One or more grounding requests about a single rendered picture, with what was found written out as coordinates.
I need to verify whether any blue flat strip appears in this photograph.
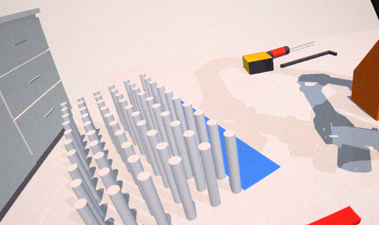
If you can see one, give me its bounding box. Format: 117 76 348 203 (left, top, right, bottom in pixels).
218 125 281 190

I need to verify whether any dark grey l-shaped hex key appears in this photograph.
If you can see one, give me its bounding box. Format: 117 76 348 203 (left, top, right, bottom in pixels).
280 50 337 68

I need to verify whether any black box with yellow top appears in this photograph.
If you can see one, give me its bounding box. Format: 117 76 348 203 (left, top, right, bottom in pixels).
242 52 274 75

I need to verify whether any red flat bar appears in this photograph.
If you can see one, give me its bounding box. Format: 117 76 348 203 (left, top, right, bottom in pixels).
308 206 361 225

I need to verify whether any red-handled screwdriver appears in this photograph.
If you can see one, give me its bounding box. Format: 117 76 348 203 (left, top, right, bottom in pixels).
266 41 314 58

